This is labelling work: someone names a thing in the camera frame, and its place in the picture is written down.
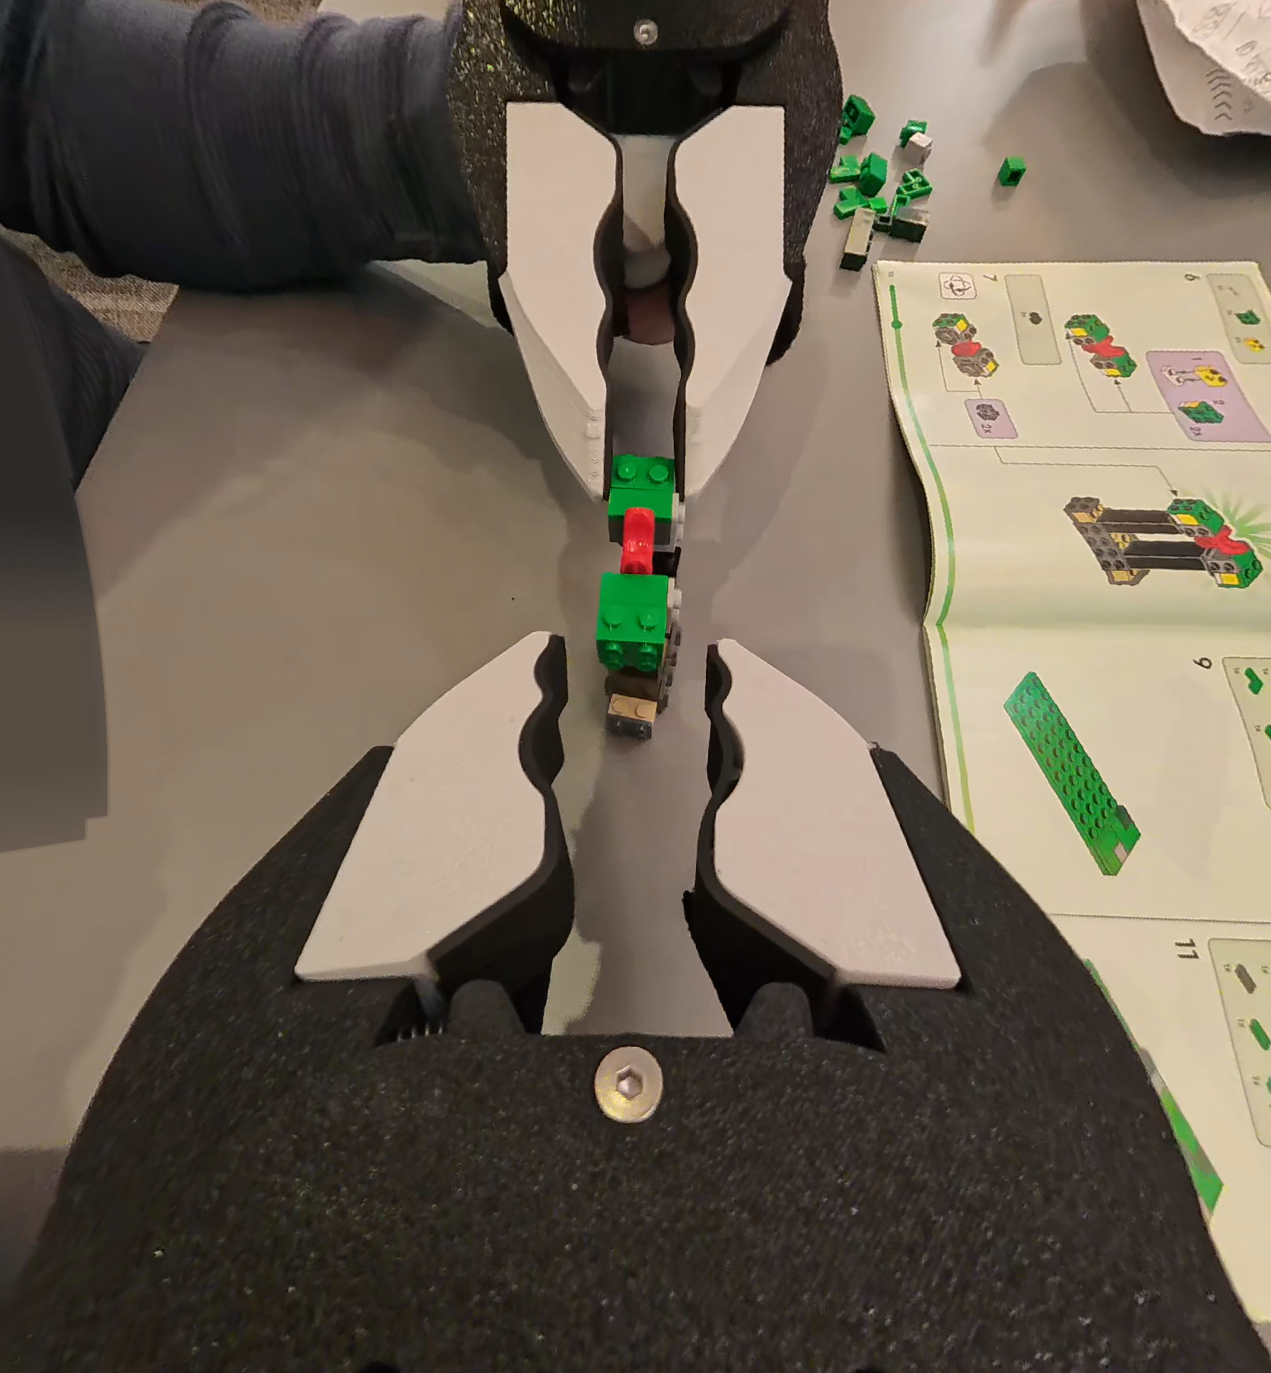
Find person's dark clothing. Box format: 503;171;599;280
0;230;154;495

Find pile of loose green bricks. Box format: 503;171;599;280
826;91;1028;275

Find white crumpled paper bag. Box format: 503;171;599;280
1134;0;1271;143

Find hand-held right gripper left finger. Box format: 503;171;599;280
295;631;577;1023

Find green red brick assembly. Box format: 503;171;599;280
595;452;690;744

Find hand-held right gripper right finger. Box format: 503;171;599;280
689;638;964;1023

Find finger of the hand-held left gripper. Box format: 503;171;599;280
498;101;623;505
673;101;806;502

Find brick instruction booklet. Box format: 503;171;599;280
873;258;1271;1328

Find person's left forearm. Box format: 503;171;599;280
0;0;490;299

